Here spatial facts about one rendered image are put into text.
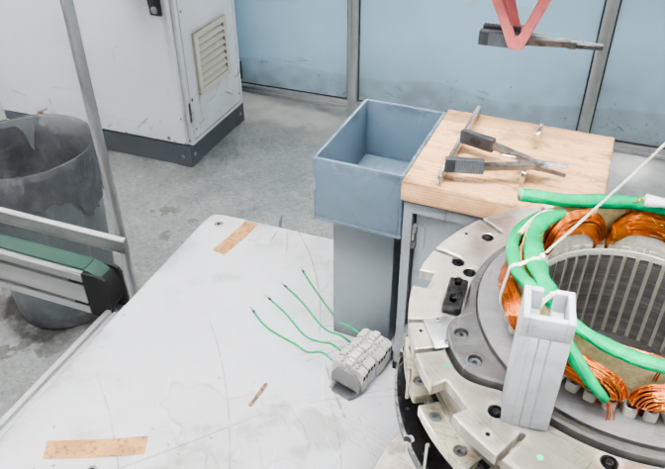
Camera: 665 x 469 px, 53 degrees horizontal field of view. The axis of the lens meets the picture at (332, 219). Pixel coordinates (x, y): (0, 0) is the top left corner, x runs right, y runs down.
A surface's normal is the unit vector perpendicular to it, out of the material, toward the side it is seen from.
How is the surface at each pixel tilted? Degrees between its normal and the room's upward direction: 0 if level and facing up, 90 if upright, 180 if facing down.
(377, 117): 90
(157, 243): 0
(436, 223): 90
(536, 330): 90
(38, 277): 90
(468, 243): 0
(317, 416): 0
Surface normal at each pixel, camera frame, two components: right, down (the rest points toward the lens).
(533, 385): -0.26, 0.55
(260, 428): 0.00, -0.82
